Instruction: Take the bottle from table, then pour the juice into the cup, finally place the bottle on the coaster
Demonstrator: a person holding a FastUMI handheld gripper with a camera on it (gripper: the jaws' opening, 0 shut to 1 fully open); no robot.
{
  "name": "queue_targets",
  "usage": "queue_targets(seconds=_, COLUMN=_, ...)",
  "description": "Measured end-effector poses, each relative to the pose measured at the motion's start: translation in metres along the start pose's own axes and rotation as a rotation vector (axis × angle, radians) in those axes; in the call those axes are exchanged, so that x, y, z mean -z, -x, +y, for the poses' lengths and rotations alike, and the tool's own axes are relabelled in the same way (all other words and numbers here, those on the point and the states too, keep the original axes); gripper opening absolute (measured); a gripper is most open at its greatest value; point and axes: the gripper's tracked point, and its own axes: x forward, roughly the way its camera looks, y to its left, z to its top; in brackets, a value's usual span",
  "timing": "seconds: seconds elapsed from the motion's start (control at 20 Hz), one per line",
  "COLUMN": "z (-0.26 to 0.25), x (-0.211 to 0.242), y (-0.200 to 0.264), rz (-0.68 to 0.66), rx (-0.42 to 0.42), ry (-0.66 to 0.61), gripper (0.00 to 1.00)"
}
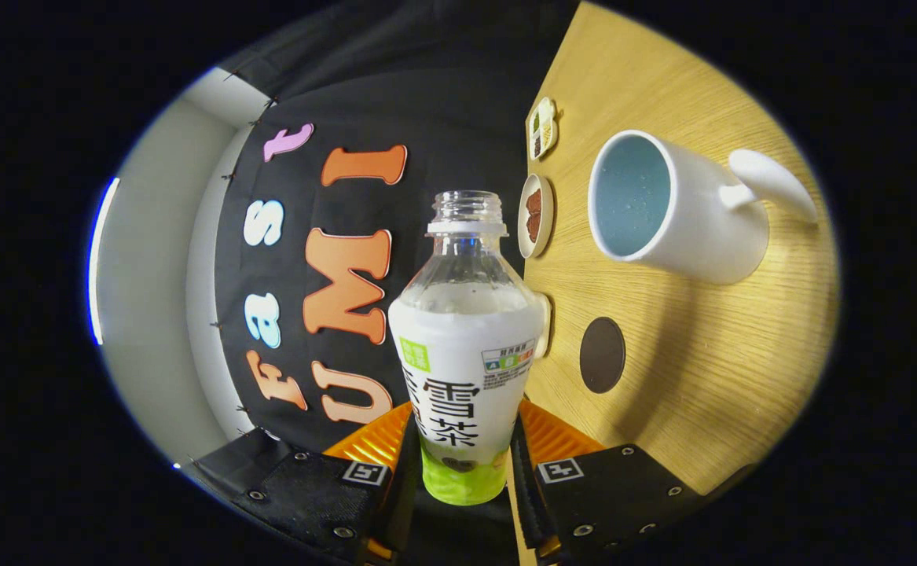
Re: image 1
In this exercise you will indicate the cream toaster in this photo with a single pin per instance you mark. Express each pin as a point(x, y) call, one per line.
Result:
point(544, 322)

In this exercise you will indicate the brown meat piece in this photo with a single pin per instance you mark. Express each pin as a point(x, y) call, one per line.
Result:
point(534, 200)
point(533, 228)

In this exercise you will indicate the white divided condiment tray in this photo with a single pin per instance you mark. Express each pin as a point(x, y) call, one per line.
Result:
point(543, 130)

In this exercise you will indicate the dark round coaster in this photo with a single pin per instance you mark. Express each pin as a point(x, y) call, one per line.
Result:
point(603, 355)

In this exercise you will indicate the white cup blue inside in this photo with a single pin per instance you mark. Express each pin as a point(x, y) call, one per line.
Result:
point(709, 236)

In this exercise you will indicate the wooden table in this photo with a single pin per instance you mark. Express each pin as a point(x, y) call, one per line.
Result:
point(709, 369)

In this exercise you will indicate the clear juice bottle white label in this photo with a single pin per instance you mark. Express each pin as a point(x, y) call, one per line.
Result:
point(466, 354)

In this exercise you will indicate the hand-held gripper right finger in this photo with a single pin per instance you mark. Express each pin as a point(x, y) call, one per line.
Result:
point(522, 487)

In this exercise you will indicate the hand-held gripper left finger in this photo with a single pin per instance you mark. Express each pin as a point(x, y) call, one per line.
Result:
point(409, 472)

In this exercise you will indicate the white round plate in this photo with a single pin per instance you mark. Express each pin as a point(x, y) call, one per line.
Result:
point(546, 212)

